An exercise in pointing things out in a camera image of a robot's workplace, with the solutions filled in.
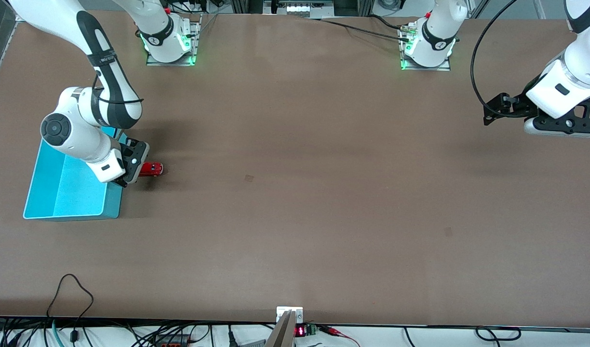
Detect thin black looped cable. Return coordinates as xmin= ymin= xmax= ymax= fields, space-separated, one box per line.
xmin=46 ymin=273 xmax=94 ymax=344

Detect grey metal bar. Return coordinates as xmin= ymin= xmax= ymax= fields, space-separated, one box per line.
xmin=265 ymin=311 xmax=296 ymax=347

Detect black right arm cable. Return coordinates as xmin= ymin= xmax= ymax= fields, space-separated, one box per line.
xmin=92 ymin=72 xmax=145 ymax=105

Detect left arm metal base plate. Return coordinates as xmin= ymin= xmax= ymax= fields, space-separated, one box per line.
xmin=400 ymin=22 xmax=452 ymax=72

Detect black coiled cable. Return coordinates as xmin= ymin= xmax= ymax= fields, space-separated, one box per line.
xmin=475 ymin=326 xmax=522 ymax=342

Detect black device with white lights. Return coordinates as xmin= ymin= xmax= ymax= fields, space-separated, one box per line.
xmin=264 ymin=0 xmax=334 ymax=17

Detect white metal bracket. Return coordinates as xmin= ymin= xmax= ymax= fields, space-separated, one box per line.
xmin=276 ymin=307 xmax=304 ymax=323

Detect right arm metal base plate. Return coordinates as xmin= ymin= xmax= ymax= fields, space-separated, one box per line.
xmin=146 ymin=13 xmax=202 ymax=67

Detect red clip leads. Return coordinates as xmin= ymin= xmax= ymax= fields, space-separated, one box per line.
xmin=319 ymin=325 xmax=361 ymax=347

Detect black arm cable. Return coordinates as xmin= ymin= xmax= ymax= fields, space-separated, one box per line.
xmin=471 ymin=0 xmax=518 ymax=119
xmin=92 ymin=72 xmax=145 ymax=105

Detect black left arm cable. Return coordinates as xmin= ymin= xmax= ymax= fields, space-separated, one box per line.
xmin=471 ymin=0 xmax=518 ymax=119

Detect blue plastic box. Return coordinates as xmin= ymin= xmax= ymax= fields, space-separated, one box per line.
xmin=23 ymin=126 xmax=129 ymax=221

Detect black cable on table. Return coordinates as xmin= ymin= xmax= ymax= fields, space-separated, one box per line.
xmin=307 ymin=14 xmax=414 ymax=42

